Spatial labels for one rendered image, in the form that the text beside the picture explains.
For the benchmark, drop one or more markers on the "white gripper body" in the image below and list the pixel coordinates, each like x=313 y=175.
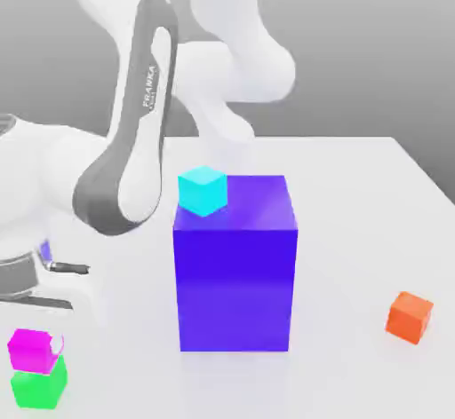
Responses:
x=81 y=301

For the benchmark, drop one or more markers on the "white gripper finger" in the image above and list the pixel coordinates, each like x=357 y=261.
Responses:
x=57 y=344

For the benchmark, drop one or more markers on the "small magenta cube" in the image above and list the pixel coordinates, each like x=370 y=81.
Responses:
x=30 y=351

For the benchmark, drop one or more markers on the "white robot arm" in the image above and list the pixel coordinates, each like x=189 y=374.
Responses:
x=213 y=71

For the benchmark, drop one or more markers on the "small green cube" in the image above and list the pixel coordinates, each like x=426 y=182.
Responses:
x=35 y=388

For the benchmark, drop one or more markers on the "small cyan cube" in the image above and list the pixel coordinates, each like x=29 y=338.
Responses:
x=201 y=190

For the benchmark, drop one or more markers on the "small orange cube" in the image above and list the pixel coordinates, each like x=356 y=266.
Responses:
x=408 y=317

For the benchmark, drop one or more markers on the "large blue box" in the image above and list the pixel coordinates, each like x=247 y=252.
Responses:
x=234 y=284

